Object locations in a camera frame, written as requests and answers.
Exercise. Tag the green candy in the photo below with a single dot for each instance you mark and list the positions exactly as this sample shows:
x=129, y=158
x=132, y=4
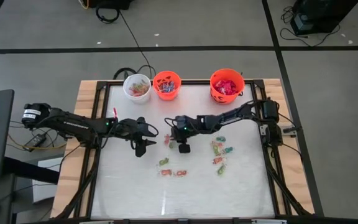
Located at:
x=216, y=151
x=163, y=161
x=221, y=170
x=171, y=145
x=143, y=84

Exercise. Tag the black box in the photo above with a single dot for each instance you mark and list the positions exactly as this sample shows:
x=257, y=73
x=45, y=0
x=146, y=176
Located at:
x=110, y=3

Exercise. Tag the orange candy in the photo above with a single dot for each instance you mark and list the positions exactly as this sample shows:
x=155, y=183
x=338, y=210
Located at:
x=217, y=145
x=217, y=160
x=166, y=139
x=166, y=172
x=181, y=173
x=135, y=90

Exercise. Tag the black equipment case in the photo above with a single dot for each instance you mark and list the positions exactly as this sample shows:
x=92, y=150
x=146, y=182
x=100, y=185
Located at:
x=322, y=12

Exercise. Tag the black desk leg bar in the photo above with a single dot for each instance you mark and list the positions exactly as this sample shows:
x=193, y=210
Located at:
x=30, y=170

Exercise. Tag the red Skittles pack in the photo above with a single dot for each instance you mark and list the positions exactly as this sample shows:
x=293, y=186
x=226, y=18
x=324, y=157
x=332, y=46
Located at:
x=221, y=86
x=231, y=87

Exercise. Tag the white box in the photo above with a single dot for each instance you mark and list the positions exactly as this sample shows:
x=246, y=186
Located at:
x=47, y=193

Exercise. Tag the teal wrapped candy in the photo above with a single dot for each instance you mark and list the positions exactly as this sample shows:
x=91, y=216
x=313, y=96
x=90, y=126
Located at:
x=228, y=150
x=220, y=138

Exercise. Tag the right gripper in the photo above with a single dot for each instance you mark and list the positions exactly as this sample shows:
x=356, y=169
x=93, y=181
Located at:
x=185, y=129

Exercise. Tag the orange bucket jagged-mouth face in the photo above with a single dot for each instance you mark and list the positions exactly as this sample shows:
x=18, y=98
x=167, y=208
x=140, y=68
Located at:
x=174, y=93

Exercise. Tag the white bucket black pumpkin face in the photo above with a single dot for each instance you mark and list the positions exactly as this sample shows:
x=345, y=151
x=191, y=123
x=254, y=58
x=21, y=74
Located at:
x=127, y=93

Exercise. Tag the black metal table frame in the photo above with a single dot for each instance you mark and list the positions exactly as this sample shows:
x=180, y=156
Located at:
x=197, y=81

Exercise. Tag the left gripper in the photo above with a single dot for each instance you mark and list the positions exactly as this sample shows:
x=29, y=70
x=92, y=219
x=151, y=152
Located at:
x=138, y=129

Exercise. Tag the blue candy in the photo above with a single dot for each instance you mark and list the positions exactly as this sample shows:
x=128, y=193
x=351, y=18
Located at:
x=168, y=88

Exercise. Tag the black power adapter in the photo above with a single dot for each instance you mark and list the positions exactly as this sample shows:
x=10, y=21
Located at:
x=36, y=141

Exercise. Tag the white metal bracket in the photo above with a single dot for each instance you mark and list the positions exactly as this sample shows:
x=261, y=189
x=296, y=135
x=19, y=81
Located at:
x=269, y=221
x=96, y=222

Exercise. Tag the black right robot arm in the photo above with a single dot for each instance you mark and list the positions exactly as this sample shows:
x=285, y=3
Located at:
x=235, y=116

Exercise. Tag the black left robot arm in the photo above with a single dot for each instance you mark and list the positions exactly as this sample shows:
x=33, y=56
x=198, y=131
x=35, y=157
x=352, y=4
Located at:
x=73, y=124

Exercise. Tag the orange bucket smiling pumpkin face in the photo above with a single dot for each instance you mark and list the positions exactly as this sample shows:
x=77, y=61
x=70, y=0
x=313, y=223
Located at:
x=238, y=79

